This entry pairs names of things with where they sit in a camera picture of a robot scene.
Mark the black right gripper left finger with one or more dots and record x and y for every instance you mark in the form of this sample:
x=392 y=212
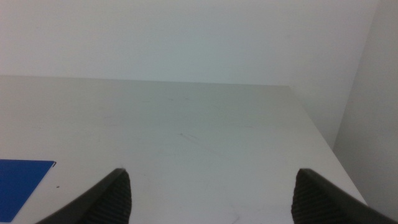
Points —
x=105 y=205

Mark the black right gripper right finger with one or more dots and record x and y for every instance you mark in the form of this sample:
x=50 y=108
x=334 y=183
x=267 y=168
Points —
x=317 y=205

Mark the blue rectangular mat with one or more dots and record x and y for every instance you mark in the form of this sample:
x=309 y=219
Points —
x=18 y=186

